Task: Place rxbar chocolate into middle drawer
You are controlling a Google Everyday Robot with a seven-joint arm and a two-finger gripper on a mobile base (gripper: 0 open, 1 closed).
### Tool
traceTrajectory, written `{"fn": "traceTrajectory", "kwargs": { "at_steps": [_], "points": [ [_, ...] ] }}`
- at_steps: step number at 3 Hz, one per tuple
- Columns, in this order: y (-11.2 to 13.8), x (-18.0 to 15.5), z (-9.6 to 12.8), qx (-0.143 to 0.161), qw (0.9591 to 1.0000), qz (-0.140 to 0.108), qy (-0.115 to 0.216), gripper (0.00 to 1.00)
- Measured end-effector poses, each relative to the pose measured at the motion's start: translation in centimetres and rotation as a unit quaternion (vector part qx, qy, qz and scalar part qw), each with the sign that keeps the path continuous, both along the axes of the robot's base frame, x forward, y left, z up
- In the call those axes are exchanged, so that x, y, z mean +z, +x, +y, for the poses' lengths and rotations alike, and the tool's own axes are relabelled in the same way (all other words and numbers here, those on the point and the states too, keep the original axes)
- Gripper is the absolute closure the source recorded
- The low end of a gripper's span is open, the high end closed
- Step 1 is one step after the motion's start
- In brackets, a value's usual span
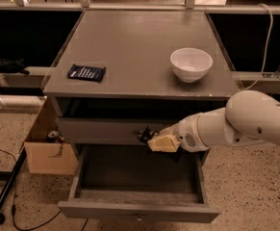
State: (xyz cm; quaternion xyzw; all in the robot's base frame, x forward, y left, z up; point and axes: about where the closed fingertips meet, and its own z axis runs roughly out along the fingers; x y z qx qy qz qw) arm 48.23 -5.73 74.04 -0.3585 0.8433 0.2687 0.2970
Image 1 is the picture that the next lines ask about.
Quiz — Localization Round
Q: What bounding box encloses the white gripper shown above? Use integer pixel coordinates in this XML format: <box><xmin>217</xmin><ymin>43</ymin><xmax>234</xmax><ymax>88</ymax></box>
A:
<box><xmin>148</xmin><ymin>114</ymin><xmax>209</xmax><ymax>153</ymax></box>

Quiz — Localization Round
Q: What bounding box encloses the dark chocolate rxbar wrapper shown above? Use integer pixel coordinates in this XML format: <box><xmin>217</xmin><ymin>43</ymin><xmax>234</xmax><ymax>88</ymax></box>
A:
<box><xmin>138</xmin><ymin>127</ymin><xmax>159</xmax><ymax>143</ymax></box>

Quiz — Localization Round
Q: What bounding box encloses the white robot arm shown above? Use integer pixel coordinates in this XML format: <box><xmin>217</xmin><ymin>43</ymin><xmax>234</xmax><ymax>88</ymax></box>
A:
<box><xmin>147</xmin><ymin>90</ymin><xmax>280</xmax><ymax>152</ymax></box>

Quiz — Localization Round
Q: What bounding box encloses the open grey lower drawer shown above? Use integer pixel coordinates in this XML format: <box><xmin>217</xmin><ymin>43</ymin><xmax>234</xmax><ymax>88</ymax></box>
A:
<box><xmin>58</xmin><ymin>145</ymin><xmax>220</xmax><ymax>223</ymax></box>

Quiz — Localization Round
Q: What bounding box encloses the closed grey upper drawer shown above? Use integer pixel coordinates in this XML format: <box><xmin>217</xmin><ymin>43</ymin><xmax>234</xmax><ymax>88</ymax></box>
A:
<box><xmin>56</xmin><ymin>117</ymin><xmax>177</xmax><ymax>145</ymax></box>

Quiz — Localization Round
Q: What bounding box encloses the grey drawer cabinet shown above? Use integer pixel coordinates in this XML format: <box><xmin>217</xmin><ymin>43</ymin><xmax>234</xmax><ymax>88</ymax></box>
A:
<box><xmin>42</xmin><ymin>9</ymin><xmax>242</xmax><ymax>166</ymax></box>

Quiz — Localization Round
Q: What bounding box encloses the white ceramic bowl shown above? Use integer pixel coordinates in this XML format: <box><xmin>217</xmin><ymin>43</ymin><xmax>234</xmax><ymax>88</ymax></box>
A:
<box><xmin>170</xmin><ymin>48</ymin><xmax>213</xmax><ymax>83</ymax></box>

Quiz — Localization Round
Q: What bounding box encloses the blue snack bar wrapper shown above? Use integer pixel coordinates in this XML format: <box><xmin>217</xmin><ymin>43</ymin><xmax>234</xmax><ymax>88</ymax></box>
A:
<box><xmin>67</xmin><ymin>64</ymin><xmax>107</xmax><ymax>83</ymax></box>

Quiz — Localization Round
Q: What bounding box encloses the metal can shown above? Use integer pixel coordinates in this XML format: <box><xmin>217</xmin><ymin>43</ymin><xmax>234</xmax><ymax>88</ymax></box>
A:
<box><xmin>47</xmin><ymin>130</ymin><xmax>59</xmax><ymax>141</ymax></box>

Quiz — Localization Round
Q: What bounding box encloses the cardboard box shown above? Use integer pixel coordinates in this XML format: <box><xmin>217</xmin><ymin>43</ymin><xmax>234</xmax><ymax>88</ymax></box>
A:
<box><xmin>24</xmin><ymin>99</ymin><xmax>78</xmax><ymax>175</ymax></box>

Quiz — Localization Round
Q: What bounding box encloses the black bar on floor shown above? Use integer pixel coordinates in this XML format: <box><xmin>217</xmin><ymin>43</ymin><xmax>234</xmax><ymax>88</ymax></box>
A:
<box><xmin>0</xmin><ymin>149</ymin><xmax>26</xmax><ymax>224</ymax></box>

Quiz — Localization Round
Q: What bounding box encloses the white hanging cable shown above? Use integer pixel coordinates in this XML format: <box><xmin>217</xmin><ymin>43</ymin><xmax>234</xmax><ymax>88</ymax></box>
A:
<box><xmin>239</xmin><ymin>3</ymin><xmax>274</xmax><ymax>92</ymax></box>

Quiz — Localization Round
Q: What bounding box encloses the black cloth on rail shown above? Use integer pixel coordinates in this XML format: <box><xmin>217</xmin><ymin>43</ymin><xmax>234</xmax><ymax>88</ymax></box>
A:
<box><xmin>0</xmin><ymin>59</ymin><xmax>30</xmax><ymax>75</ymax></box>

